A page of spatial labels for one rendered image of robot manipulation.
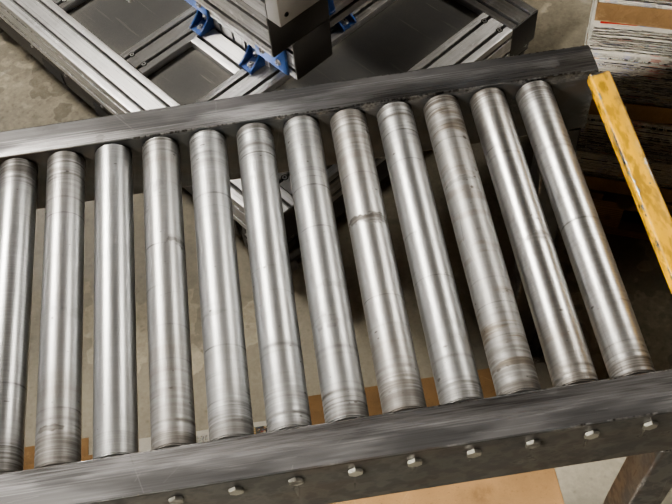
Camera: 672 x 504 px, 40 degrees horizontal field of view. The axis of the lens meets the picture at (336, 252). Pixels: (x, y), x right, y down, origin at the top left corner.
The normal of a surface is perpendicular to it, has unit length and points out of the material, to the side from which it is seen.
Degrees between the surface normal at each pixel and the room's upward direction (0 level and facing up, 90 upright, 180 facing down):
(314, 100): 0
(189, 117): 0
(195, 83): 0
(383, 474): 90
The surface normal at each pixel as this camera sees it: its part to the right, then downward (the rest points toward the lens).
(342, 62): -0.07, -0.55
